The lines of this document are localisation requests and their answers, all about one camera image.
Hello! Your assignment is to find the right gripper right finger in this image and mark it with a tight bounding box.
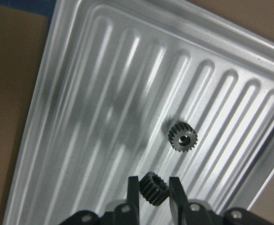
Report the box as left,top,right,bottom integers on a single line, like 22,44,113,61
169,177,188,225

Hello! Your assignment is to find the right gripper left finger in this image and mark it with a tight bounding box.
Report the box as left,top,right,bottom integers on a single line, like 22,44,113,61
127,176,140,225

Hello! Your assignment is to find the black bearing gear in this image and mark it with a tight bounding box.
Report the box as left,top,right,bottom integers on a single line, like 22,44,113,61
139,172,170,206
168,122,198,152

